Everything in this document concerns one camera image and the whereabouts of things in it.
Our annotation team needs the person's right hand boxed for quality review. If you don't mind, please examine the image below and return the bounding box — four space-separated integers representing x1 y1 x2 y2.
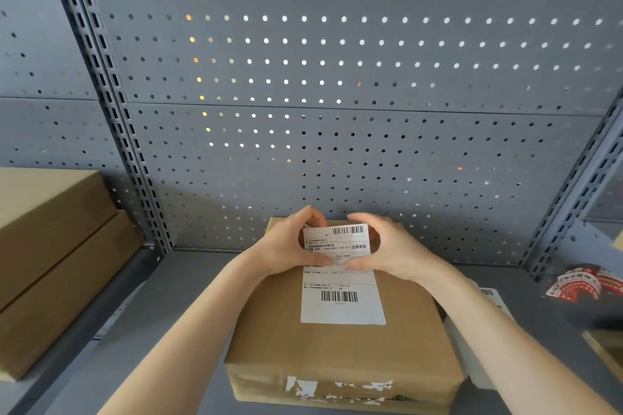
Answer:
343 213 451 284

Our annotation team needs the person's left hand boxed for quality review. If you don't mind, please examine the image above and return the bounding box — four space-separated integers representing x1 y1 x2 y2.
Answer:
242 206 336 279

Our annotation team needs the white shipping label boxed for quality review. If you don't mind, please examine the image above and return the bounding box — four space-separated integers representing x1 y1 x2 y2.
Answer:
300 223 386 325

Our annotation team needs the person's left forearm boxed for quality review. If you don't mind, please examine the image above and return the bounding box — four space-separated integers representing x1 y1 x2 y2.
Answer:
97 254 273 415

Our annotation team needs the person's right forearm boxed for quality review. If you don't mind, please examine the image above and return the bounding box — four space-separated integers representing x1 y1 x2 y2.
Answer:
427 259 623 415

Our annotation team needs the taped brown cardboard box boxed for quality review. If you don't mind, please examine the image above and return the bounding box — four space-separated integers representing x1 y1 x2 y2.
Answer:
224 217 465 414

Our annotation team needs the grey perforated back panel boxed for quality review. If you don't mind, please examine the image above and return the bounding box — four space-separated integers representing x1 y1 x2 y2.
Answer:
124 102 609 267
0 98 143 247
68 0 623 117
0 0 99 100

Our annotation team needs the grey metal shelf board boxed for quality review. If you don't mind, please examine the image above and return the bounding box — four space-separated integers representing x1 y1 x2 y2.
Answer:
10 247 623 415

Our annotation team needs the white label stack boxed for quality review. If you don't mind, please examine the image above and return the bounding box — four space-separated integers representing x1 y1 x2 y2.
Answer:
442 287 517 390

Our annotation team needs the grey slotted shelf upright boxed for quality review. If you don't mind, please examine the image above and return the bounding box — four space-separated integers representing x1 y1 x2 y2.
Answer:
41 0 173 255
520 89 623 279

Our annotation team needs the red and white sticker roll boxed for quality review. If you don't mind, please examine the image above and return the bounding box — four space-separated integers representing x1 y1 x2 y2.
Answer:
545 265 623 304

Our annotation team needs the flat brown cardboard box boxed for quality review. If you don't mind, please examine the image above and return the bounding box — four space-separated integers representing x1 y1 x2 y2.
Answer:
0 168 120 311
0 209 145 383

